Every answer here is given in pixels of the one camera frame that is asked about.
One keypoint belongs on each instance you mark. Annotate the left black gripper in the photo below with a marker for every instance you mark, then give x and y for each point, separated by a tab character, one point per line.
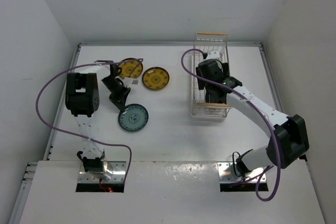
119	99

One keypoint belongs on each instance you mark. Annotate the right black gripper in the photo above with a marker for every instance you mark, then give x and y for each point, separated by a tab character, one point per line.
202	85

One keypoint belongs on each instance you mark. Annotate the yellow patterned plate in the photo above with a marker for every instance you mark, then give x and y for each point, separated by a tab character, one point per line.
130	68
155	78

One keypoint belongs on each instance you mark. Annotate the blue green patterned plate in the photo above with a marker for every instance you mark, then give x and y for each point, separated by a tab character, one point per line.
133	118

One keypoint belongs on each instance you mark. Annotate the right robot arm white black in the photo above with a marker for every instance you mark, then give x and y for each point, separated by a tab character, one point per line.
288	139

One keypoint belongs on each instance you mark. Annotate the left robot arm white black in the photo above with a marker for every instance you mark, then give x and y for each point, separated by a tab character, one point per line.
83	100

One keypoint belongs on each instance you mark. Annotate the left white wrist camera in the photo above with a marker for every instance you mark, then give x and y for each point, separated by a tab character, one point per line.
128	82

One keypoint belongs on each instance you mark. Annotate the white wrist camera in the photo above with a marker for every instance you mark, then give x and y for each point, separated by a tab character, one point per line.
214	54
128	82

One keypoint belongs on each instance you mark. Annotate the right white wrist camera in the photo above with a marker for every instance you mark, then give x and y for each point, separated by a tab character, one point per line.
214	54

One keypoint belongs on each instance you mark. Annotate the wire dish rack wooden handles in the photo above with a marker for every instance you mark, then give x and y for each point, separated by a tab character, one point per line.
206	41

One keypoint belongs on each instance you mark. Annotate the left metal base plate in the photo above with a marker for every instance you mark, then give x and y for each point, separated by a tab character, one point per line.
113	173

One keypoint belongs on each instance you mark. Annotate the metal base plate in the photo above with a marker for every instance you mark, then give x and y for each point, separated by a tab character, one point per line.
113	173
227	175

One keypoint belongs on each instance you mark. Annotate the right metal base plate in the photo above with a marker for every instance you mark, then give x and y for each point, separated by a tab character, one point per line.
227	175

